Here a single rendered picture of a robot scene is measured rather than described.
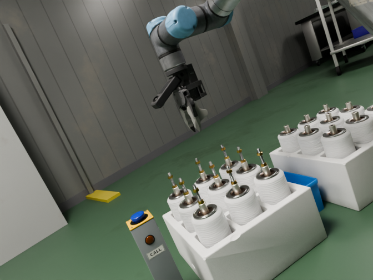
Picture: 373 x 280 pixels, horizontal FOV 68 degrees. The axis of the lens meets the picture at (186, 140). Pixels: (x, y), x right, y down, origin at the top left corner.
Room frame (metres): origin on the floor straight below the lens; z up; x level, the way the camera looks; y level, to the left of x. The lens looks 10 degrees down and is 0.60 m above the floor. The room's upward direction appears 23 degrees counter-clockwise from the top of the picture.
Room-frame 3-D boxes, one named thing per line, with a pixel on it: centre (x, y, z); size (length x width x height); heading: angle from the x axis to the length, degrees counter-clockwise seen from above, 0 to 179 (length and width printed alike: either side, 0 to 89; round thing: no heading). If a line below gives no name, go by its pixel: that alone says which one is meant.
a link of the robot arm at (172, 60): (0.90, -0.06, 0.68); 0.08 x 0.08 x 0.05
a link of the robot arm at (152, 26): (0.90, -0.06, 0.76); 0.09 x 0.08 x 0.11; 25
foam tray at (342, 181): (1.07, -0.56, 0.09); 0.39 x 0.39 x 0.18; 17
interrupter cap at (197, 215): (0.74, 0.03, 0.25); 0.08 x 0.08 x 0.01
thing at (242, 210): (0.78, -0.08, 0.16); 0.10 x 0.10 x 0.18
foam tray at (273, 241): (0.89, -0.04, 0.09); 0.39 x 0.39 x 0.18; 19
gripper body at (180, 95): (0.90, -0.06, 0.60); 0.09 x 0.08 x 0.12; 115
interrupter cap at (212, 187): (0.89, -0.04, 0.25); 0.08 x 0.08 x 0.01
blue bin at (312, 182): (1.04, -0.28, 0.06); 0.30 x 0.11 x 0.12; 18
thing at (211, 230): (0.74, 0.03, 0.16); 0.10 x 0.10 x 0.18
